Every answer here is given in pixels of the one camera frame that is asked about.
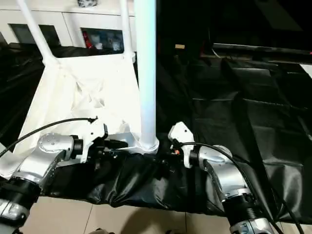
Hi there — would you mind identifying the black work mat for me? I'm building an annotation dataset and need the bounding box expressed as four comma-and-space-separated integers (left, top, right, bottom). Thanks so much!
0, 43, 312, 220

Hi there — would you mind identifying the white plastic table leg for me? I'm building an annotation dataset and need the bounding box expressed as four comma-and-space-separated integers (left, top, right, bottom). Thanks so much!
16, 0, 61, 66
0, 141, 11, 159
119, 0, 136, 61
133, 0, 160, 153

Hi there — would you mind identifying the white paper sheet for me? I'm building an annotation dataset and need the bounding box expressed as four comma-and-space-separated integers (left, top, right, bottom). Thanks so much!
300, 64, 312, 78

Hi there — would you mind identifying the black side table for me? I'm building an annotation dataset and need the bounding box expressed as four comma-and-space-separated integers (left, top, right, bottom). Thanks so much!
212, 43, 312, 60

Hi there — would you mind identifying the small grey bundle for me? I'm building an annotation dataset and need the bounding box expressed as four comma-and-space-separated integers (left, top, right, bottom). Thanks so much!
77, 0, 99, 8

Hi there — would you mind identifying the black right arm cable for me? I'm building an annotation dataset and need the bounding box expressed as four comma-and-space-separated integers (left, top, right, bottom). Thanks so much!
172, 141, 305, 230

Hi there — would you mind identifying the white glass-door cabinet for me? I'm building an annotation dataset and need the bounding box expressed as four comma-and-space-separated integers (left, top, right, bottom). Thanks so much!
0, 0, 139, 52

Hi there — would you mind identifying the white plastic table top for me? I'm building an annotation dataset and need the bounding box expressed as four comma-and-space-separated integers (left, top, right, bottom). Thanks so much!
0, 51, 160, 178

